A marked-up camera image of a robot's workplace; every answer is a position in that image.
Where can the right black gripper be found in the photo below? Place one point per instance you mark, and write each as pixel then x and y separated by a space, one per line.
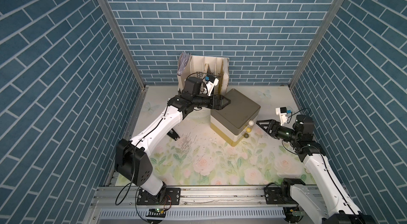
pixel 272 123

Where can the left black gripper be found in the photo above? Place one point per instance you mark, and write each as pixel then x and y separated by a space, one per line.
pixel 217 101

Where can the olive drawer cabinet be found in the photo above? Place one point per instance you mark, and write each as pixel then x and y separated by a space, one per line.
pixel 236 121

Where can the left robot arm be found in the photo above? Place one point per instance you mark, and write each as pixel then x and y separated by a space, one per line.
pixel 132 159

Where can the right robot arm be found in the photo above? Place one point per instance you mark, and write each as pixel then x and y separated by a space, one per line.
pixel 337 207

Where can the white file organizer rack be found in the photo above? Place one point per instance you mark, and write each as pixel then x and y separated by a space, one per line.
pixel 202 66

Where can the purple paper folder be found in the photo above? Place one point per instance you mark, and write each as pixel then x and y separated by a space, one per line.
pixel 182 62

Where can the right green circuit board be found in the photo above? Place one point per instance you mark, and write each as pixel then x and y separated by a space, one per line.
pixel 293 215

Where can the green circuit board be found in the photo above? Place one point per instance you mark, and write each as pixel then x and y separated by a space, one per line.
pixel 155 213
pixel 293 215

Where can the left green circuit board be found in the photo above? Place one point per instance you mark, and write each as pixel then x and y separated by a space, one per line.
pixel 155 213

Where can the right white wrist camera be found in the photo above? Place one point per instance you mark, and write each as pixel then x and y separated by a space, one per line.
pixel 284 114

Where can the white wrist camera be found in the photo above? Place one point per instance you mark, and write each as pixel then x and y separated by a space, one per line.
pixel 284 114
pixel 210 83

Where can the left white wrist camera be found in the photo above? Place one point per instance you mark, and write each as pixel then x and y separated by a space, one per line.
pixel 210 83

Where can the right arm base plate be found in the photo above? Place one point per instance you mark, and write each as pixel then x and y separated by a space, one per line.
pixel 274 196

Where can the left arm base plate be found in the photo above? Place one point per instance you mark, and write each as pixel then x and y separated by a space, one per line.
pixel 169 196

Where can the aluminium mounting rail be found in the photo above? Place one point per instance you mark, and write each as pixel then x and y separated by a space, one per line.
pixel 198 204

